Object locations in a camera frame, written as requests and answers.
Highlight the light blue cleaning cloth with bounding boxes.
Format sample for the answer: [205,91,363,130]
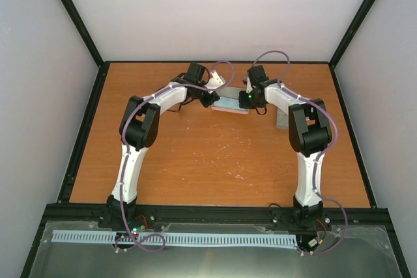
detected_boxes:
[213,97,240,111]

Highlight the light blue slotted cable duct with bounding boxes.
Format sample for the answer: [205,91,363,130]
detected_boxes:
[51,230,298,249]

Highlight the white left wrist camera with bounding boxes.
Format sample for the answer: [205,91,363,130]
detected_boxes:
[205,70,226,92]

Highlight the pink glasses case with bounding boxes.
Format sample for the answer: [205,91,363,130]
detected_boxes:
[211,87,249,115]

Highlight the grey green glasses case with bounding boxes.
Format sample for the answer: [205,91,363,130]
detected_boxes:
[276,109,289,130]

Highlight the black cage frame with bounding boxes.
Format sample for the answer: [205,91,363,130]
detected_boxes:
[19,0,412,278]

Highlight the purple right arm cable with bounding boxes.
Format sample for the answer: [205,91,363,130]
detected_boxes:
[252,50,349,257]

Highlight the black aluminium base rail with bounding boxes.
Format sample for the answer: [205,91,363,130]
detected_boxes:
[42,202,392,232]

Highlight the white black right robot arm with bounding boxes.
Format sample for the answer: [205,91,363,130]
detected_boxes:
[238,66,332,229]

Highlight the black round sunglasses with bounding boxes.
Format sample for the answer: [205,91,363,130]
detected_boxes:
[174,100,193,113]

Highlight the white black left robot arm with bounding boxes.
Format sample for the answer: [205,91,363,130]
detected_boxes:
[107,63,226,228]

